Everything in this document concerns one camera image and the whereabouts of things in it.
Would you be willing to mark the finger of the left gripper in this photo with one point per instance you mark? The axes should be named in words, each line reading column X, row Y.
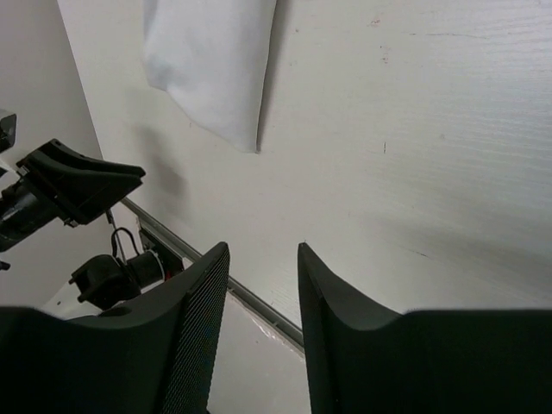
column 79, row 189

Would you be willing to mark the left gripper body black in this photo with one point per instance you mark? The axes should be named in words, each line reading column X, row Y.
column 32, row 202

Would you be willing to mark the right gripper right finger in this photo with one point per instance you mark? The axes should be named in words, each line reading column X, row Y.
column 362, row 357

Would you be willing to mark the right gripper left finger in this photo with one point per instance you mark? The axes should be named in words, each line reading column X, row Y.
column 152, row 354

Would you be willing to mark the white skirt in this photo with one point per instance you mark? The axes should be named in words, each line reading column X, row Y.
column 211, row 58

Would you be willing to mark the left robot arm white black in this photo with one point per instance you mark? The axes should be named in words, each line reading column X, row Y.
column 106, row 280

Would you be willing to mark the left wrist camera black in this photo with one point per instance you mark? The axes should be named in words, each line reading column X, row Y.
column 8, row 122

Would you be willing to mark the aluminium frame rail front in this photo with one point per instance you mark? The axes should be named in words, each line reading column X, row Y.
column 161, row 236

